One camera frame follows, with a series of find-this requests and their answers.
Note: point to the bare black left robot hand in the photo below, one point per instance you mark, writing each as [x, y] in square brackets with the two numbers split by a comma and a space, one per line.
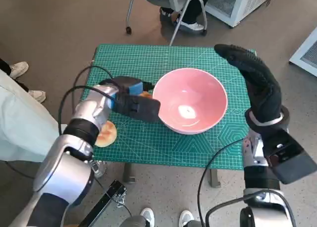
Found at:
[135, 87]

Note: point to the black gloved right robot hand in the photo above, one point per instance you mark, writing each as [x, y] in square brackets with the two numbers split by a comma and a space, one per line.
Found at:
[265, 93]

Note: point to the long toy bread loaf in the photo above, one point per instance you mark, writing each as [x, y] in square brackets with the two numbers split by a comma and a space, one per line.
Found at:
[145, 95]

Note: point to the round toy bread bun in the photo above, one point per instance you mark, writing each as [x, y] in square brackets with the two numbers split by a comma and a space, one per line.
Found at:
[109, 135]

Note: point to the pink bowl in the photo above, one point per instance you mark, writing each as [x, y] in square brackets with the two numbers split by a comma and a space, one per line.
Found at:
[193, 93]

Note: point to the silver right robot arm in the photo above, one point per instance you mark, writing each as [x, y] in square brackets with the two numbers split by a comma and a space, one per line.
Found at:
[260, 177]

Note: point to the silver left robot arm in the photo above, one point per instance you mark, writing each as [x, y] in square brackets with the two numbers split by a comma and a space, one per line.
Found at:
[62, 172]

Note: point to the green cutting mat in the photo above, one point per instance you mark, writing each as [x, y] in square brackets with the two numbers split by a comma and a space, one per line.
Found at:
[173, 56]

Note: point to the white vented appliance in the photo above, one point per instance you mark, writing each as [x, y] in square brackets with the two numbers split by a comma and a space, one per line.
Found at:
[305, 51]

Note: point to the silver metal pole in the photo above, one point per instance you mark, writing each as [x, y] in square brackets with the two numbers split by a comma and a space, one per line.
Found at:
[178, 21]

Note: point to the dark table leg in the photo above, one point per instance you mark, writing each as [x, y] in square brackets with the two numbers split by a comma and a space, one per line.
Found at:
[128, 173]
[215, 178]

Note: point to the white mesh cabinet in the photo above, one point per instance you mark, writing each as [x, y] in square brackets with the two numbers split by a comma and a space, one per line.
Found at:
[247, 7]

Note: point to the seated person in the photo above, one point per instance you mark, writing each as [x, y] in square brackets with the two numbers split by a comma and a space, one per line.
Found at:
[194, 9]

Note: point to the person in pale coat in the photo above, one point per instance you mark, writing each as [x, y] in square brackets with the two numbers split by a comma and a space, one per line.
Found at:
[24, 123]

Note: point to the black stand base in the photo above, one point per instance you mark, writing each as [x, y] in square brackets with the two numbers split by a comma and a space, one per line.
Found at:
[106, 199]

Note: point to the white sneaker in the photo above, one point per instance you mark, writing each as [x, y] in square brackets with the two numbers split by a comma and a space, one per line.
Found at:
[186, 217]
[147, 215]

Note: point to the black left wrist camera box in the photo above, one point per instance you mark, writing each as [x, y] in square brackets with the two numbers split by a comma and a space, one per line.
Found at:
[141, 110]

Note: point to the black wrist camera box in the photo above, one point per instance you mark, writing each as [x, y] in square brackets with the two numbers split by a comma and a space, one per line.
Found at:
[141, 110]
[289, 157]

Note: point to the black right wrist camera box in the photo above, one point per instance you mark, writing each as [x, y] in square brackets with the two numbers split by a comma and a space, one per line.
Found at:
[289, 157]

